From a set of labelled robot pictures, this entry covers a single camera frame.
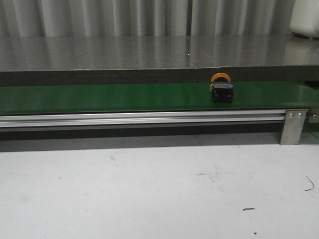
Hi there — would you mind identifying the black button with orange ring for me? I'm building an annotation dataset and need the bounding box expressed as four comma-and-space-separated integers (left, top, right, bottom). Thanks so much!
210, 73, 234, 103

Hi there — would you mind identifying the metal conveyor end plate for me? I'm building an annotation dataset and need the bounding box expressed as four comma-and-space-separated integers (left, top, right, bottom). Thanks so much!
308, 107, 319, 123

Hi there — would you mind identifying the grey pleated curtain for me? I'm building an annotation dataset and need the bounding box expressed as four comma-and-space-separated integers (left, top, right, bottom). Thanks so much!
0, 0, 294, 37

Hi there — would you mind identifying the green conveyor belt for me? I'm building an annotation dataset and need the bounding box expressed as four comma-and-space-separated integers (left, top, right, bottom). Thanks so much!
0, 82, 319, 115

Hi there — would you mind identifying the steel conveyor support bracket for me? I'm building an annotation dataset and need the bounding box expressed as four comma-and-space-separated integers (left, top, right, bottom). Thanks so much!
280, 109, 307, 145

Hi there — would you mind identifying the dark grey stone countertop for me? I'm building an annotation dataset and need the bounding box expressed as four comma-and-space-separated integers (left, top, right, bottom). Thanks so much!
0, 34, 319, 87

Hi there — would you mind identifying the aluminium conveyor side rail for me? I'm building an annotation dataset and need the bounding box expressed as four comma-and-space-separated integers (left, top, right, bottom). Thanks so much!
0, 109, 311, 129

